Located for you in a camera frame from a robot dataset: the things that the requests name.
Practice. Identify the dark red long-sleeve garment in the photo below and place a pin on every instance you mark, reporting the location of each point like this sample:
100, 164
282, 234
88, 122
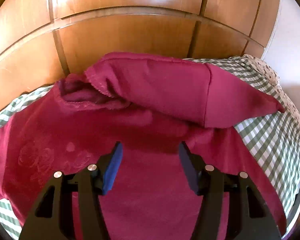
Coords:
150, 104

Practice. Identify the green white checkered bedspread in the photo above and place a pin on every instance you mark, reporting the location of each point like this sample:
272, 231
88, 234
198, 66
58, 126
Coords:
273, 140

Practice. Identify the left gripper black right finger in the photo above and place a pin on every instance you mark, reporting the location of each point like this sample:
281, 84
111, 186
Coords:
249, 216

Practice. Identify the floral pillow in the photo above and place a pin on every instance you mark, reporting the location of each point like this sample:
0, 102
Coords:
264, 69

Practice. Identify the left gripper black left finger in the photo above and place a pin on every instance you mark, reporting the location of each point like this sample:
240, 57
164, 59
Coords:
51, 215

